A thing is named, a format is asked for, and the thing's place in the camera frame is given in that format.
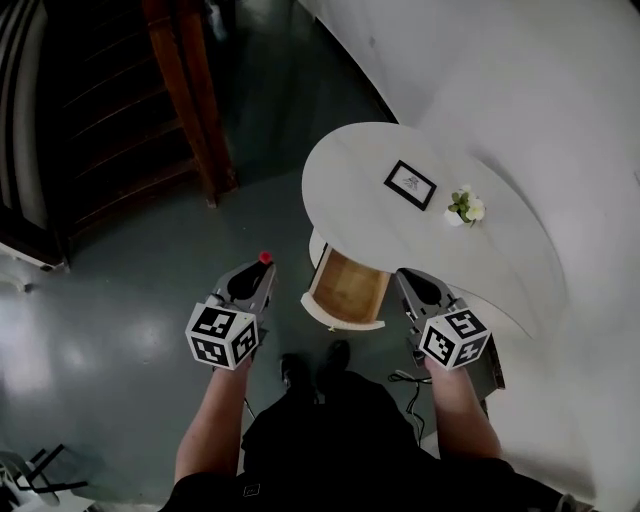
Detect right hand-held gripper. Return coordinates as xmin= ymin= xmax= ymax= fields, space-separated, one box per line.
xmin=394 ymin=267 xmax=494 ymax=374

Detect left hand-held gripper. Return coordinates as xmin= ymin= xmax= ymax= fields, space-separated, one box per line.
xmin=185 ymin=259 xmax=279 ymax=374

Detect white drawer with wooden inside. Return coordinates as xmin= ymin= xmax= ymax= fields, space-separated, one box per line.
xmin=300 ymin=247 xmax=391 ymax=334

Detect person's right forearm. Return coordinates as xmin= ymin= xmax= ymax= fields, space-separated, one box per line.
xmin=424 ymin=362 xmax=504 ymax=462

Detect person's left forearm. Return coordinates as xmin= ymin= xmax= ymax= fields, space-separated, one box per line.
xmin=174 ymin=366 xmax=261 ymax=482

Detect white cabinet with drawer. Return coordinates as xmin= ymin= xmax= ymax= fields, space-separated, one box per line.
xmin=301 ymin=122 xmax=566 ymax=341

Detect white flowers in pot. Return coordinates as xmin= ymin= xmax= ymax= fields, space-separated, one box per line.
xmin=443 ymin=184 xmax=487 ymax=229

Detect person's left black shoe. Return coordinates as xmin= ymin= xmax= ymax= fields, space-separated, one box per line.
xmin=280 ymin=352 xmax=315 ymax=397

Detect person's black shoe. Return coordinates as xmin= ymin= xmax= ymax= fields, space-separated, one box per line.
xmin=319 ymin=339 xmax=351 ymax=382
xmin=280 ymin=352 xmax=315 ymax=397

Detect person's right black shoe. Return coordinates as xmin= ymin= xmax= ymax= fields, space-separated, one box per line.
xmin=319 ymin=339 xmax=351 ymax=382

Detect person's black clothing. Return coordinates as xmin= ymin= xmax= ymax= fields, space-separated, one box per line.
xmin=159 ymin=369 xmax=569 ymax=512

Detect dark wooden staircase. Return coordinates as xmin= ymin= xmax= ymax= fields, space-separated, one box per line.
xmin=0 ymin=0 xmax=240 ymax=271

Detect black floor cable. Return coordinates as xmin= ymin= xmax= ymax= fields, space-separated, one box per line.
xmin=388 ymin=368 xmax=432 ymax=444

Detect black picture frame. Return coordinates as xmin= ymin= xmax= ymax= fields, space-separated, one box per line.
xmin=383 ymin=159 xmax=438 ymax=212

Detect black chair frame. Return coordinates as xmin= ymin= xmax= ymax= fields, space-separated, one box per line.
xmin=13 ymin=442 xmax=90 ymax=507

